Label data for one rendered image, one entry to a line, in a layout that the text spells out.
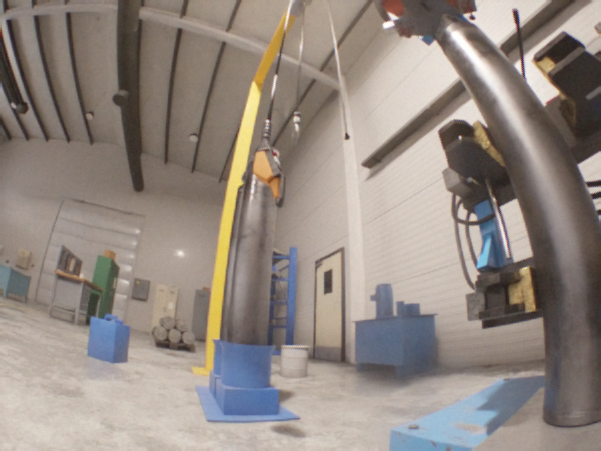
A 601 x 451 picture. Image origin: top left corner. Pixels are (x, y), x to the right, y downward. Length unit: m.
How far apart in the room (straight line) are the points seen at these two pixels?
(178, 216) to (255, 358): 10.53
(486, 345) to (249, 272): 2.48
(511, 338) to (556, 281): 2.28
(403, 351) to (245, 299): 1.83
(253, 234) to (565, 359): 1.39
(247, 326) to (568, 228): 1.29
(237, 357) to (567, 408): 1.25
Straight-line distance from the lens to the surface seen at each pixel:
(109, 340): 2.42
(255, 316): 1.35
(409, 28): 1.54
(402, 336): 2.75
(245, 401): 1.34
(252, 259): 1.39
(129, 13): 6.39
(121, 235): 11.46
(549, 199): 0.70
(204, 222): 11.57
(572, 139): 1.04
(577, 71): 0.83
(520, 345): 2.90
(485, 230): 1.08
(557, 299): 0.67
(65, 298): 5.76
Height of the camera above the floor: 0.42
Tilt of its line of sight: 24 degrees up
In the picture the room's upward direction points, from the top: 2 degrees clockwise
